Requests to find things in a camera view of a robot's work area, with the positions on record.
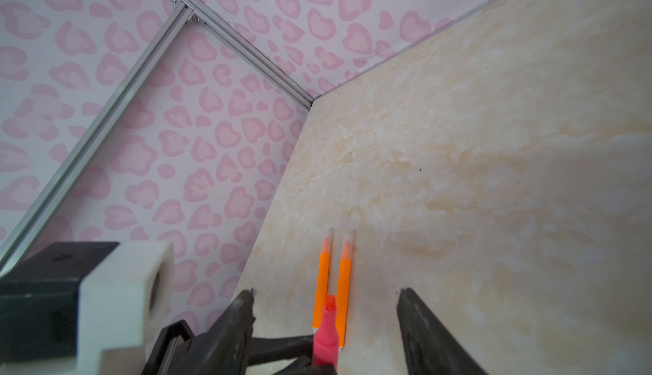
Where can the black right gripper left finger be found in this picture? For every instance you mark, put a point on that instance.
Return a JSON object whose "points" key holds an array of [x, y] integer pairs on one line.
{"points": [[225, 347]]}

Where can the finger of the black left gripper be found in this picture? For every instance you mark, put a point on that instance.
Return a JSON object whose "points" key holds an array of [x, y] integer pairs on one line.
{"points": [[299, 349], [163, 351]]}

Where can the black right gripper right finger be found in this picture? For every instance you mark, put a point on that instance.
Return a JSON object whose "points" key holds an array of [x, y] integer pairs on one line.
{"points": [[429, 348]]}

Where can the orange highlighter pen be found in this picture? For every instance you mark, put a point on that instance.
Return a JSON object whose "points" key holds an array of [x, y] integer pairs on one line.
{"points": [[343, 285], [322, 278]]}

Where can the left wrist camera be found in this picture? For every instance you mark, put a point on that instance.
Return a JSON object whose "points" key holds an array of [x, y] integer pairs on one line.
{"points": [[84, 307]]}

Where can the diagonal aluminium frame bar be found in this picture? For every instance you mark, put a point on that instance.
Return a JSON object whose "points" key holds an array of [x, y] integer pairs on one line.
{"points": [[47, 204]]}

